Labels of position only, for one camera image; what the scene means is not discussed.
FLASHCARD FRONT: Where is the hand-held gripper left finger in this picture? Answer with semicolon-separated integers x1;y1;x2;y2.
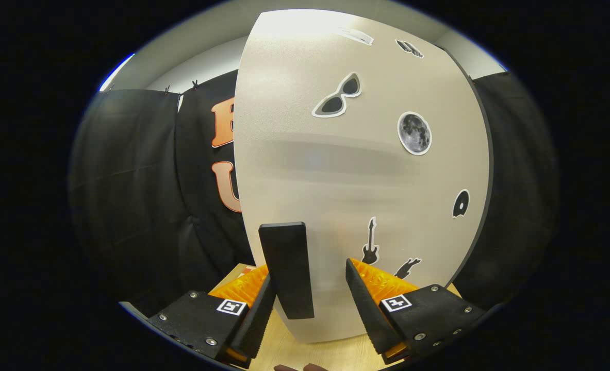
146;264;278;367

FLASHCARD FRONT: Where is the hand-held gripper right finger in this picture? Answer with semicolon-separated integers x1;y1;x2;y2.
345;258;487;365

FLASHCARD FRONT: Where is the black cabinet door handle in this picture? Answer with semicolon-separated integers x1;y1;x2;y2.
258;222;316;320

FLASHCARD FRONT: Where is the beige shoe cabinet door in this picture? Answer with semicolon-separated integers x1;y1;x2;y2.
233;9;491;345

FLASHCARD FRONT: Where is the black backdrop cloth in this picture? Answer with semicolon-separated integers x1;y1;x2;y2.
69;70;558;310

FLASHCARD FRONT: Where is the row of black backdrop clips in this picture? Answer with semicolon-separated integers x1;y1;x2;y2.
163;79;200;96

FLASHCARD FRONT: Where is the ceiling light tube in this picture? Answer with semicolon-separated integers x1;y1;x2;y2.
98;53;135;92

